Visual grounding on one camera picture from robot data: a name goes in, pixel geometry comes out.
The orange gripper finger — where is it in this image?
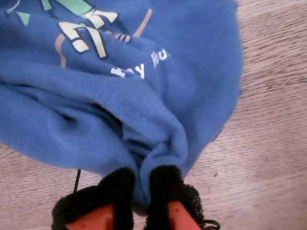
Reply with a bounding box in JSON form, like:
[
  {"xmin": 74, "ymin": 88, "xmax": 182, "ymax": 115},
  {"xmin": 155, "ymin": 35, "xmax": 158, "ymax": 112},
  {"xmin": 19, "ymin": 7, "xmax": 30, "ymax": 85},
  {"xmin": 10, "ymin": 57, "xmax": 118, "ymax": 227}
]
[
  {"xmin": 144, "ymin": 164, "xmax": 207, "ymax": 230},
  {"xmin": 51, "ymin": 167, "xmax": 136, "ymax": 230}
]

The blue printed T-shirt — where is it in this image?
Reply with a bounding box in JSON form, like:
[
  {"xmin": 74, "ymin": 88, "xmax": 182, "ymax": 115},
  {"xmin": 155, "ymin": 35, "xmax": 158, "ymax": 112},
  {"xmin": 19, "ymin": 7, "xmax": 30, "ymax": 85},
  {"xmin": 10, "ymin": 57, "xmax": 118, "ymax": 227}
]
[{"xmin": 0, "ymin": 0, "xmax": 244, "ymax": 209}]

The black twist tie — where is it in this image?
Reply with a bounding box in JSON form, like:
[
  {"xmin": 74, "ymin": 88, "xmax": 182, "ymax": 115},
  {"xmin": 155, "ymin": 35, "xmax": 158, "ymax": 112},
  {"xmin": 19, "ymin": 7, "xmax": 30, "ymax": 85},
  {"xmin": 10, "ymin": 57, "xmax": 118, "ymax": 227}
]
[
  {"xmin": 203, "ymin": 218, "xmax": 221, "ymax": 230},
  {"xmin": 72, "ymin": 168, "xmax": 82, "ymax": 193}
]

